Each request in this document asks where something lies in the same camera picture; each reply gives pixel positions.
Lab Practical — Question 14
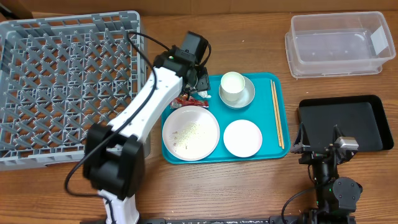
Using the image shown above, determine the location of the small pink bowl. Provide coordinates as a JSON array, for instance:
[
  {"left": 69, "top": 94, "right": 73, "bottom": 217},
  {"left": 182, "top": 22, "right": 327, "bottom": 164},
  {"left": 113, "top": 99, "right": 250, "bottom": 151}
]
[{"left": 223, "top": 119, "right": 262, "bottom": 158}]

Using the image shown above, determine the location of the grey plastic dish rack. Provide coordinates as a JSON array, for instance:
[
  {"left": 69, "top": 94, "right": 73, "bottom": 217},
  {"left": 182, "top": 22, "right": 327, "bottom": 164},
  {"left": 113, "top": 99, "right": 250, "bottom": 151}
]
[{"left": 1, "top": 11, "right": 148, "bottom": 171}]

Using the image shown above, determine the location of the red snack wrapper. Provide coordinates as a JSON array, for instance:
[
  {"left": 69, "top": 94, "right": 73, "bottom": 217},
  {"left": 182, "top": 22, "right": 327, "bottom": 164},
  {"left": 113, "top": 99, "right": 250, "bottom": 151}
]
[{"left": 170, "top": 94, "right": 209, "bottom": 109}]

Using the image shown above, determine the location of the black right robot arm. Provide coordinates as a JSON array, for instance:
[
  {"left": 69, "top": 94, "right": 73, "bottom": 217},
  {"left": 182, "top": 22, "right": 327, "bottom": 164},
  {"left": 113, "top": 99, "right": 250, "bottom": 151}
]
[{"left": 291, "top": 123, "right": 363, "bottom": 223}]

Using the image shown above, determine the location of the wooden chopstick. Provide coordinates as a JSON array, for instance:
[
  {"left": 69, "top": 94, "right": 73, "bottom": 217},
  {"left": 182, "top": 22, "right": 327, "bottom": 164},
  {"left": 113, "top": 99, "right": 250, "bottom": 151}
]
[
  {"left": 272, "top": 81, "right": 285, "bottom": 149},
  {"left": 270, "top": 80, "right": 283, "bottom": 148}
]

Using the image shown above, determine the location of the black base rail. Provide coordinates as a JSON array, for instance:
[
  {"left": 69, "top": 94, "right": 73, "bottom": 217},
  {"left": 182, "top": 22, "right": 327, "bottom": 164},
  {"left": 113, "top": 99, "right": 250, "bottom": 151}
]
[{"left": 80, "top": 216, "right": 315, "bottom": 224}]

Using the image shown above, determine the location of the teal serving tray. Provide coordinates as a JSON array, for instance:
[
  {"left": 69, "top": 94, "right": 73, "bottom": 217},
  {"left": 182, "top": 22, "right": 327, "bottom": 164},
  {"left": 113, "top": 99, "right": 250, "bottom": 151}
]
[{"left": 160, "top": 72, "right": 291, "bottom": 165}]

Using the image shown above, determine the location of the crumpled white tissue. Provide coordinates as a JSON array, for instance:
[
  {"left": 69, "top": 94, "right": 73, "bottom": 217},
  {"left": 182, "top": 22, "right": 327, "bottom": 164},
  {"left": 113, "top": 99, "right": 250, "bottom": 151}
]
[{"left": 198, "top": 91, "right": 211, "bottom": 98}]

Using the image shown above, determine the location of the large white plate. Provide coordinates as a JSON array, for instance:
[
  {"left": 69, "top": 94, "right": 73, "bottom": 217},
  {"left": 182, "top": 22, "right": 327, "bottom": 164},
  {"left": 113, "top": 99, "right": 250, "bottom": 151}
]
[{"left": 162, "top": 106, "right": 220, "bottom": 162}]

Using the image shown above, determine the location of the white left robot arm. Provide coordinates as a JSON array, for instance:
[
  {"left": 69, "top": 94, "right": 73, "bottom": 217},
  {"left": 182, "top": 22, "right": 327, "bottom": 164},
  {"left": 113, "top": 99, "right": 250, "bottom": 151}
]
[{"left": 79, "top": 32, "right": 211, "bottom": 223}]

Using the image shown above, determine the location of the cream paper cup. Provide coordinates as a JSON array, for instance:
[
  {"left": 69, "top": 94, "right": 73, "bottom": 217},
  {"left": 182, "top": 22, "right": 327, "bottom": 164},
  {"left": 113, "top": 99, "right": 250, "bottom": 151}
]
[{"left": 220, "top": 72, "right": 245, "bottom": 101}]

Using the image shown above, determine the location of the clear plastic bin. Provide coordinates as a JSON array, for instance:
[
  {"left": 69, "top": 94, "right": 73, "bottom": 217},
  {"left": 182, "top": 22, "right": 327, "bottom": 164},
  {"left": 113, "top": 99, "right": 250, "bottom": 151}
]
[{"left": 285, "top": 11, "right": 396, "bottom": 78}]

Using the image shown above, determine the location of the grey saucer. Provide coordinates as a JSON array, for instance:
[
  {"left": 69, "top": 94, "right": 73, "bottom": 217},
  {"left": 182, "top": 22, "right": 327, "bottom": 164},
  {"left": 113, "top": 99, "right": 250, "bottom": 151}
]
[{"left": 219, "top": 77, "right": 255, "bottom": 110}]

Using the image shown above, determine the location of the black tray bin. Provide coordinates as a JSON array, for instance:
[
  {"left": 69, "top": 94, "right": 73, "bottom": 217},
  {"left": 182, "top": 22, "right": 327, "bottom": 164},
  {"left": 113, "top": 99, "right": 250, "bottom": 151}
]
[{"left": 298, "top": 95, "right": 394, "bottom": 152}]

